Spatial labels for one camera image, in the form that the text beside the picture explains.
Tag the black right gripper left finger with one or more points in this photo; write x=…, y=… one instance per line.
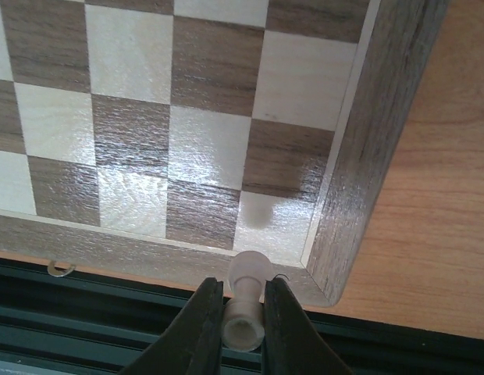
x=192, y=343

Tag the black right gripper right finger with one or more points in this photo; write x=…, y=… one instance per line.
x=292, y=345

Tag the white chess rook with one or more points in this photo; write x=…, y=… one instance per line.
x=243, y=327

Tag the wooden chess board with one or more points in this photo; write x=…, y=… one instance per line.
x=165, y=138

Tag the black aluminium frame rail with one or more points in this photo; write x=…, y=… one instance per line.
x=90, y=324

